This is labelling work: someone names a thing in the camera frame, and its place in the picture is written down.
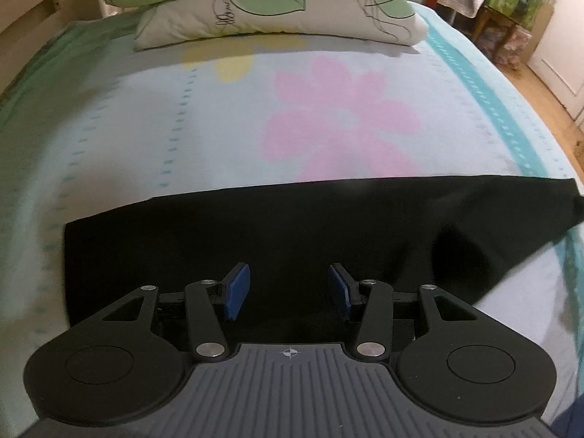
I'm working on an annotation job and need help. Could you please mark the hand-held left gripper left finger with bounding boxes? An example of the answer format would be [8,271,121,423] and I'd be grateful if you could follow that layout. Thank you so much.
[101,262,251,360]

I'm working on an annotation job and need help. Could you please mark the black pants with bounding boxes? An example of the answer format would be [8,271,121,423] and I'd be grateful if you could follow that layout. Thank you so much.
[63,174,584,344]

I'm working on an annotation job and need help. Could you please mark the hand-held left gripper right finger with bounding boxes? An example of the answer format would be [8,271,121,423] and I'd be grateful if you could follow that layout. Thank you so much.
[329,263,481,362]

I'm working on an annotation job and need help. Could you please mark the floral bag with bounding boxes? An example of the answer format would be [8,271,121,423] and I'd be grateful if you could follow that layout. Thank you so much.
[495,25,535,72]

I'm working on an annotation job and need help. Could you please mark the wooden stool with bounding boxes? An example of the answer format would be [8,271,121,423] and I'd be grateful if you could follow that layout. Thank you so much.
[471,4,516,51]

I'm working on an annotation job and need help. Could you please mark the floral pastel blanket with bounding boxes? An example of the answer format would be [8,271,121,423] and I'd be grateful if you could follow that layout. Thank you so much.
[0,0,584,438]

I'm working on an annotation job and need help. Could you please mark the white door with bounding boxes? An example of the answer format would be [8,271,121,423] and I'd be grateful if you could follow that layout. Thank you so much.
[527,0,584,125]

